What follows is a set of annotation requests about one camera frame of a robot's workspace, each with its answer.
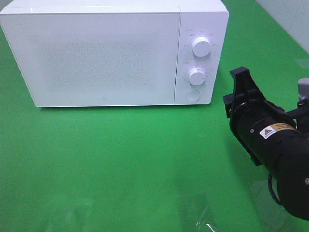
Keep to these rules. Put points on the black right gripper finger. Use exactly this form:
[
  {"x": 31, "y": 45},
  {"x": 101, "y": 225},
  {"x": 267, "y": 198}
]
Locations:
[{"x": 244, "y": 86}]

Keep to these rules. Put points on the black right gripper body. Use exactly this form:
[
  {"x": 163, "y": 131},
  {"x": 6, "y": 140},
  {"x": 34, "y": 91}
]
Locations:
[{"x": 253, "y": 122}]

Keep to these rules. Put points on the round door release button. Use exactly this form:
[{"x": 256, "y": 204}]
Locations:
[{"x": 193, "y": 96}]

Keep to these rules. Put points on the white microwave door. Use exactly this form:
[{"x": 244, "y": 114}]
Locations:
[{"x": 70, "y": 60}]

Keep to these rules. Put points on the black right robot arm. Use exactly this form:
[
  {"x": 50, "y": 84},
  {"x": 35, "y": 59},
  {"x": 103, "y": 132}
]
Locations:
[{"x": 274, "y": 138}]

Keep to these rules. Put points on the lower white microwave knob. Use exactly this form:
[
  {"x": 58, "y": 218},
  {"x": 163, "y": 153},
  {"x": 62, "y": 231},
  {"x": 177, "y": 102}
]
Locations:
[{"x": 197, "y": 76}]

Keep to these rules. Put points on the white microwave knob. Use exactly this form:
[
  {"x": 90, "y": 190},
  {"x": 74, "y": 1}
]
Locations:
[
  {"x": 201, "y": 46},
  {"x": 197, "y": 76}
]

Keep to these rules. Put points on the upper white microwave knob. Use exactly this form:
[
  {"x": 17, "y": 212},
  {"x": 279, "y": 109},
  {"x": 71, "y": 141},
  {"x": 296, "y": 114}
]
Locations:
[{"x": 201, "y": 46}]

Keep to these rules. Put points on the clear tape piece left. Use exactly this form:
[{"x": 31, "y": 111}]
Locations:
[{"x": 195, "y": 214}]

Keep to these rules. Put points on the white microwave oven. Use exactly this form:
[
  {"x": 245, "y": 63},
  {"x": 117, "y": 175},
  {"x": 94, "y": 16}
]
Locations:
[{"x": 197, "y": 18}]

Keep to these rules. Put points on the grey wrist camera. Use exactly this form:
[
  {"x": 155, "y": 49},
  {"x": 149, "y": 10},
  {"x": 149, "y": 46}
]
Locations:
[{"x": 303, "y": 88}]

